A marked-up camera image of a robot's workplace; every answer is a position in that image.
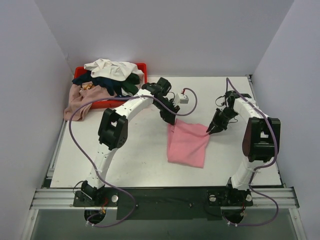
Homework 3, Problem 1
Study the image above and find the white t shirt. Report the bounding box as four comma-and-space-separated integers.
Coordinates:
83, 58, 145, 82

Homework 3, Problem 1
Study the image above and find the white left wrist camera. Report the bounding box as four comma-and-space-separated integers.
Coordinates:
173, 93, 189, 106

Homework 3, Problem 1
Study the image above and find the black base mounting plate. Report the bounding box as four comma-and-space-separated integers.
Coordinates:
73, 186, 253, 223

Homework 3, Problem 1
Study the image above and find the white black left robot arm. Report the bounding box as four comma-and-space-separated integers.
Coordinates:
81, 77, 180, 206

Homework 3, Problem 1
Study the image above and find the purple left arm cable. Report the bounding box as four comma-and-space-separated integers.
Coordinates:
68, 87, 199, 228

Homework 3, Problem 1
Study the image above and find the beige t shirt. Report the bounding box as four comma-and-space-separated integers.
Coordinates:
63, 81, 111, 121

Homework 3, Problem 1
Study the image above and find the red plastic bin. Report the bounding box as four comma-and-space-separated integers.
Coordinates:
74, 63, 148, 110

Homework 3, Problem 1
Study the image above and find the navy blue t shirt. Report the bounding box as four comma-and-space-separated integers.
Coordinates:
72, 71, 130, 98

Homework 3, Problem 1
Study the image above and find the dark green t shirt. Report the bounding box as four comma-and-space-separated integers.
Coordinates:
121, 73, 140, 95

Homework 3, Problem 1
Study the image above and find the pink t shirt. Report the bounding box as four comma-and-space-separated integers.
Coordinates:
166, 119, 210, 169

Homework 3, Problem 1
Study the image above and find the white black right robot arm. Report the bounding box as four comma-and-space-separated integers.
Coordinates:
206, 90, 281, 205

